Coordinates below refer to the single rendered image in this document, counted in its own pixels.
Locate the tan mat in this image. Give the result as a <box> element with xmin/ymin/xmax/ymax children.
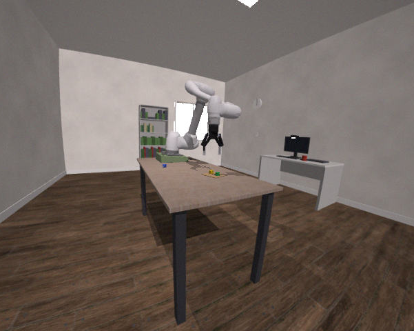
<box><xmin>202</xmin><ymin>172</ymin><xmax>227</xmax><ymax>178</ymax></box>

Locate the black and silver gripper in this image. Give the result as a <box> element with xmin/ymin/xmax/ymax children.
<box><xmin>201</xmin><ymin>125</ymin><xmax>224</xmax><ymax>155</ymax></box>

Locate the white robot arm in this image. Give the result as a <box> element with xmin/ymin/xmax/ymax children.
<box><xmin>163</xmin><ymin>81</ymin><xmax>241</xmax><ymax>156</ymax></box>

